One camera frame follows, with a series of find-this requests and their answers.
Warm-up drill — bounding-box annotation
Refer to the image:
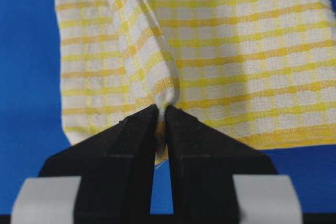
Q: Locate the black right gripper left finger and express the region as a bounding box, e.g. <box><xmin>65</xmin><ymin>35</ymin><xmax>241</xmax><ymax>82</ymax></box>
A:
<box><xmin>39</xmin><ymin>105</ymin><xmax>158</xmax><ymax>223</ymax></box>

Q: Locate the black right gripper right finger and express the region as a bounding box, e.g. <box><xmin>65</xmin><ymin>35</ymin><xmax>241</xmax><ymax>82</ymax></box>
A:
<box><xmin>165</xmin><ymin>106</ymin><xmax>277</xmax><ymax>223</ymax></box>

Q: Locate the yellow checked towel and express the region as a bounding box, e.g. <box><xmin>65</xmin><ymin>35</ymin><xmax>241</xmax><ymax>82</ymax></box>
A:
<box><xmin>54</xmin><ymin>0</ymin><xmax>336</xmax><ymax>169</ymax></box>

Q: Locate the blue table cloth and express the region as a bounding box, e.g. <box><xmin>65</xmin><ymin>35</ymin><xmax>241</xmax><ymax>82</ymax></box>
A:
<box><xmin>1</xmin><ymin>0</ymin><xmax>335</xmax><ymax>215</ymax></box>

